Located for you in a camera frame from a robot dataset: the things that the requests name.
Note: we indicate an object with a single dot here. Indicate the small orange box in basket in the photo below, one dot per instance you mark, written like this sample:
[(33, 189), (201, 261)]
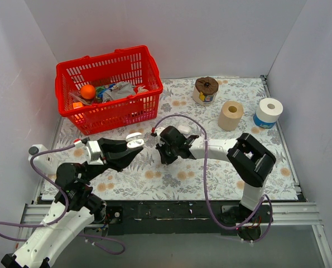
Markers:
[(77, 105)]

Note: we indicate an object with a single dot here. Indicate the floral patterned table mat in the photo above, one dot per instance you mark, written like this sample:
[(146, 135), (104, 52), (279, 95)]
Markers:
[(148, 179)]

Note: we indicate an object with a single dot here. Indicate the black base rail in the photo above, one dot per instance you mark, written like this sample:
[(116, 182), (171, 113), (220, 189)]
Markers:
[(176, 217)]

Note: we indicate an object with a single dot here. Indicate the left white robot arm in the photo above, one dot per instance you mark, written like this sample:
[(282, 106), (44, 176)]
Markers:
[(75, 206)]

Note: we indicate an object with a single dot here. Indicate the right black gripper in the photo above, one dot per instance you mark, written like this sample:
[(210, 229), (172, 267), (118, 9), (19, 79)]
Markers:
[(167, 151)]

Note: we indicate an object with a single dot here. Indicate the grey crumpled snack bag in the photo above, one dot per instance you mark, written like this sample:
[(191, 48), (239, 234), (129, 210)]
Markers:
[(116, 91)]

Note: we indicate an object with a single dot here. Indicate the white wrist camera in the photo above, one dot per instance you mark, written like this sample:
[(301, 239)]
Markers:
[(92, 151), (157, 131)]

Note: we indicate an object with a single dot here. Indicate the brown topped paper roll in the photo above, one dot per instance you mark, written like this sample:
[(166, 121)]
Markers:
[(205, 90)]

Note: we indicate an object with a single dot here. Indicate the red plastic shopping basket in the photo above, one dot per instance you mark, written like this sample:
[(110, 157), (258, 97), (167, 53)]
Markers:
[(134, 65)]

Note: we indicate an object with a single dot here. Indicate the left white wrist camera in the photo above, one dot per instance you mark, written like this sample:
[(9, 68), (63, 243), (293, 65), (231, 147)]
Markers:
[(92, 151)]

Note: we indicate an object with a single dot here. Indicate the white toilet roll blue wrap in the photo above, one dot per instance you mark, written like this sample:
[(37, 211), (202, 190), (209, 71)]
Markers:
[(267, 113)]

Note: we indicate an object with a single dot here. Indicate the orange fruit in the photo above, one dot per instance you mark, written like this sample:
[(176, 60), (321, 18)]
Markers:
[(88, 92)]

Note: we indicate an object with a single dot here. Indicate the beige toilet paper roll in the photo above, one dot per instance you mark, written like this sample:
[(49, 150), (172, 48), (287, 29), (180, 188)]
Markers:
[(230, 115)]

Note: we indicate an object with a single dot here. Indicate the white oval earbud charging case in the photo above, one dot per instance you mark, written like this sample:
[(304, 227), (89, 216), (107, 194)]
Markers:
[(184, 129)]

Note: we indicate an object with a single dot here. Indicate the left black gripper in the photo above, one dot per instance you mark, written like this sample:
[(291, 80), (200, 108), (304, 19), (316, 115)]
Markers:
[(104, 152)]

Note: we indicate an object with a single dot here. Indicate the white box with grey knob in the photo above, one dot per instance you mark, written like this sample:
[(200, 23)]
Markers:
[(47, 163)]

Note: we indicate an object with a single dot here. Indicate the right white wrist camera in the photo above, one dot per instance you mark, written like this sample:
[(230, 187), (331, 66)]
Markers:
[(157, 131)]

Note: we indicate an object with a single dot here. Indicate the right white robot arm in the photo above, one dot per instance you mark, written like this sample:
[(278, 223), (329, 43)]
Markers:
[(251, 160)]

